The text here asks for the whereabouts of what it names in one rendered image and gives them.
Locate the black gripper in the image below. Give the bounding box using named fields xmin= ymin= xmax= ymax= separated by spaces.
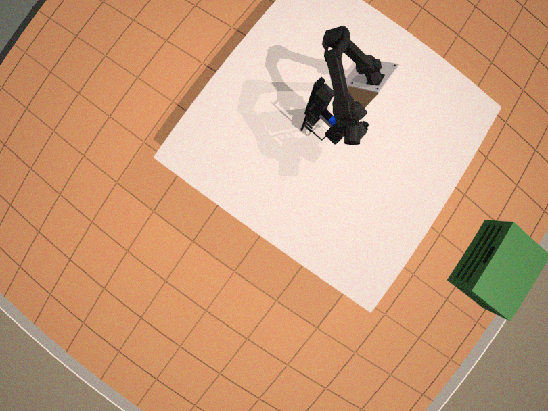
xmin=325 ymin=104 xmax=367 ymax=145

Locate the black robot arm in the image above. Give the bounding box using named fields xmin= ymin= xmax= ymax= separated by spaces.
xmin=322 ymin=26 xmax=385 ymax=145

